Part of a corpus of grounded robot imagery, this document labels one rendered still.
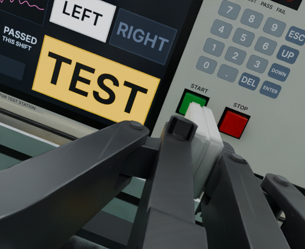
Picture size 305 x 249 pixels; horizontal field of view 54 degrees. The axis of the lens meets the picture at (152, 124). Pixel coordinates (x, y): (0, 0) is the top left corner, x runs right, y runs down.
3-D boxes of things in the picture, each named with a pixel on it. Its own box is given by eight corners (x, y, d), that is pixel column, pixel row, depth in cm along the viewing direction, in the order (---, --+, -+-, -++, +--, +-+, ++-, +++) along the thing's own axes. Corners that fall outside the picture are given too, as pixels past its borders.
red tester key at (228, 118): (239, 138, 25) (248, 119, 25) (219, 130, 25) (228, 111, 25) (237, 134, 26) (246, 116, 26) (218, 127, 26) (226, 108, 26)
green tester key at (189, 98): (198, 120, 25) (206, 101, 25) (178, 112, 25) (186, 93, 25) (198, 117, 26) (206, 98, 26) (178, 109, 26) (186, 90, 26)
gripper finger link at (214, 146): (209, 138, 13) (225, 145, 13) (201, 104, 20) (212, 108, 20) (183, 195, 14) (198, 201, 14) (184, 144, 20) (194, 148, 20)
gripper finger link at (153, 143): (172, 195, 12) (103, 168, 12) (176, 150, 17) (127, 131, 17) (187, 163, 12) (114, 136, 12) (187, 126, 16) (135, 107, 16)
